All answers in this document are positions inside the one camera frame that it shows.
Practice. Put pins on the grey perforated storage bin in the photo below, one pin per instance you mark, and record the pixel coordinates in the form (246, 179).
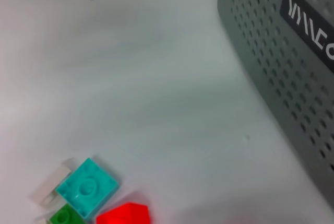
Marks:
(274, 51)

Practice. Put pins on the teal square toy brick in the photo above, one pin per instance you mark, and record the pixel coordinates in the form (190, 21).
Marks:
(87, 187)

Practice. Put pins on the white translucent toy brick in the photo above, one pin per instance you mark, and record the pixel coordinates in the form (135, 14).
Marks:
(49, 184)

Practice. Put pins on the bright red translucent brick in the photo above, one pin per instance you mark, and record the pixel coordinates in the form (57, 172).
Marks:
(125, 214)

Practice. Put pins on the green toy brick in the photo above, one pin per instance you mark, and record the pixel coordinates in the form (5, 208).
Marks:
(62, 216)

